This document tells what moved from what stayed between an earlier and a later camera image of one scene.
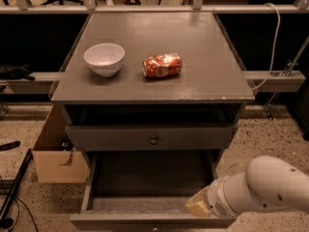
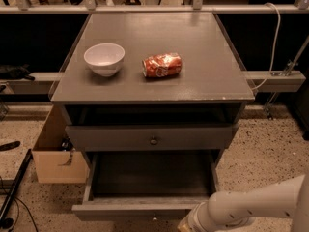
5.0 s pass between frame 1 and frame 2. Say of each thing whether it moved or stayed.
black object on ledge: stayed
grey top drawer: stayed
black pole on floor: stayed
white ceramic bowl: stayed
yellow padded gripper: moved
